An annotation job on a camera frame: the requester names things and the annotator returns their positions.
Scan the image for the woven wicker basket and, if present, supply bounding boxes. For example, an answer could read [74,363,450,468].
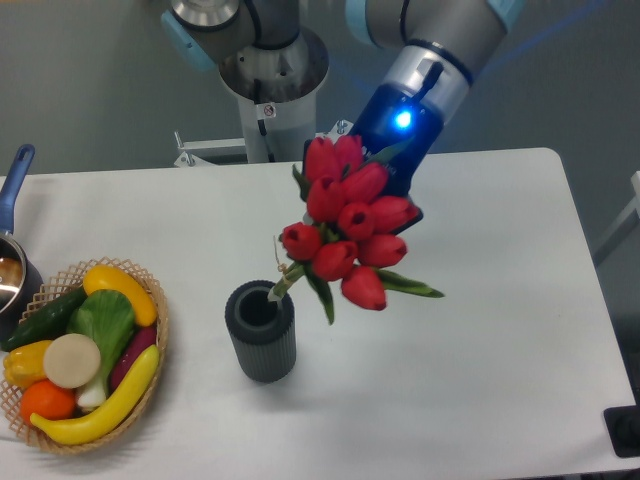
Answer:
[1,258,168,454]

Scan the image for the green cucumber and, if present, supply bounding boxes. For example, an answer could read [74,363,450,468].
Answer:
[1,288,87,352]

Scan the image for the red tulip bouquet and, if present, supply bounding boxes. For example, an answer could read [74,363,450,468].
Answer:
[268,135,443,321]

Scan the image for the yellow banana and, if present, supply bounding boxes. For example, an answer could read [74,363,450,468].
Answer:
[30,345,160,446]

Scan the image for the black box at table edge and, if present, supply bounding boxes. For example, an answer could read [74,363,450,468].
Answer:
[603,405,639,458]

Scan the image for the yellow squash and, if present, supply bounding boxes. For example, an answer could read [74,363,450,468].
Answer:
[83,265,158,327]

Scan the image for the orange fruit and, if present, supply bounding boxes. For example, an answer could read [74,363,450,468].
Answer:
[20,380,76,426]

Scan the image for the blue handled saucepan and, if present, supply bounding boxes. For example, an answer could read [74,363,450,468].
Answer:
[1,144,42,341]

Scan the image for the white frame at right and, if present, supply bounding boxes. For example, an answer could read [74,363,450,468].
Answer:
[592,171,639,268]

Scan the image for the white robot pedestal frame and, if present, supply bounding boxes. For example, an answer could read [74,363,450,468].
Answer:
[174,89,353,168]

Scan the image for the yellow bell pepper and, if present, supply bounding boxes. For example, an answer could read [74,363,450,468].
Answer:
[3,340,53,390]

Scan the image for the green lettuce leaf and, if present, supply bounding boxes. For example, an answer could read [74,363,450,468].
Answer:
[66,290,135,412]

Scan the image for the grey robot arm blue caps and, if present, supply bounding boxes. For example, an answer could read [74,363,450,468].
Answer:
[161,1,523,197]

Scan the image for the beige round disc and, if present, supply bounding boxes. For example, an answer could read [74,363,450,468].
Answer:
[43,333,101,389]

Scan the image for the dark grey ribbed vase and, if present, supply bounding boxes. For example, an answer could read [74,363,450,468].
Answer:
[224,280,297,383]

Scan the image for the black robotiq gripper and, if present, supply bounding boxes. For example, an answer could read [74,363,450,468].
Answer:
[349,84,444,234]

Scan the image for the purple sweet potato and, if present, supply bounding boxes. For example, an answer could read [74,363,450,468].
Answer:
[109,325,157,392]

